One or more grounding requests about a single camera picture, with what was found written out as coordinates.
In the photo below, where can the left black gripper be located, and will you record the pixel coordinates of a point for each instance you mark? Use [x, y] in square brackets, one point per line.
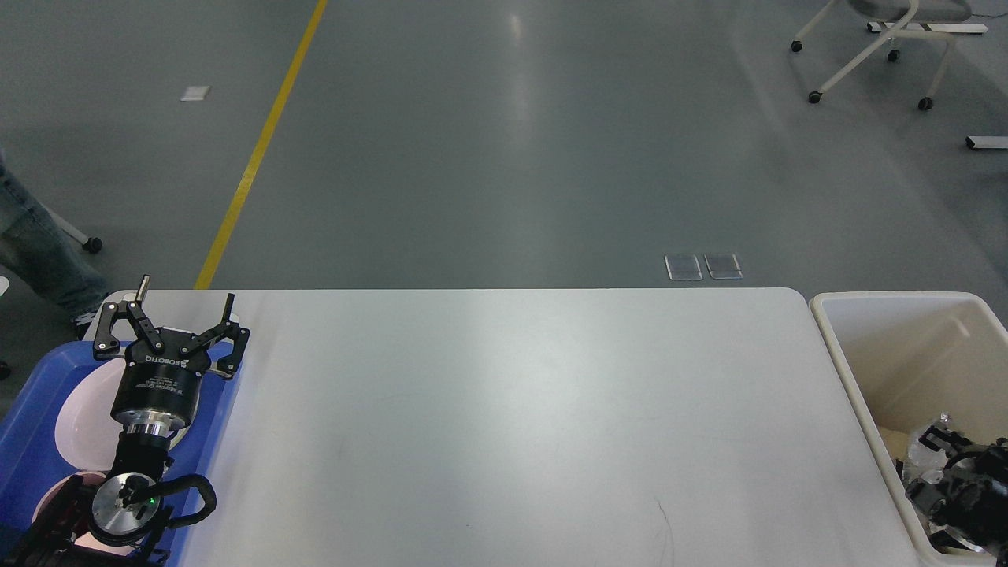
[161, 382]

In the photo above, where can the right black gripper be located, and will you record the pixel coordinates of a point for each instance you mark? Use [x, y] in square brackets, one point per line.
[980, 505]

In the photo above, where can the brown paper bag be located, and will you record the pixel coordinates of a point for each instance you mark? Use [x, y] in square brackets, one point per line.
[896, 443]

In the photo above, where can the pink plate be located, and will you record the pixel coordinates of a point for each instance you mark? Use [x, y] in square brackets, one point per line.
[85, 434]

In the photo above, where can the pink ribbed mug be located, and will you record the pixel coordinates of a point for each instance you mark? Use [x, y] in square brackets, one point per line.
[67, 516]

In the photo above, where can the foil sheet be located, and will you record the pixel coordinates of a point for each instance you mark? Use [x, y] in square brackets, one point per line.
[928, 466]

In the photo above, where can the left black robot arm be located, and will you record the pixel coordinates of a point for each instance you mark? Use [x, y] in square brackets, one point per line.
[121, 521]

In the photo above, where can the light green plate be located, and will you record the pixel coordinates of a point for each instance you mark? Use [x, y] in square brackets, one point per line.
[180, 433]

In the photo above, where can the white chair base left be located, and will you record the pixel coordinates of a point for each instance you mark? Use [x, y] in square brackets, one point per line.
[90, 244]

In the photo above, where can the beige plastic bin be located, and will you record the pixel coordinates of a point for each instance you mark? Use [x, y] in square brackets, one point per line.
[905, 357]

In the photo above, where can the person leg with sneaker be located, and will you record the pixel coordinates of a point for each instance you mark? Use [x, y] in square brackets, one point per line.
[36, 250]

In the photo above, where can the white bar on floor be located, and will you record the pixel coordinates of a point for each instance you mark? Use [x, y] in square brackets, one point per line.
[986, 142]

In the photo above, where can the white rolling chair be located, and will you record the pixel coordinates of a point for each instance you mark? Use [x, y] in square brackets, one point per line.
[935, 21]

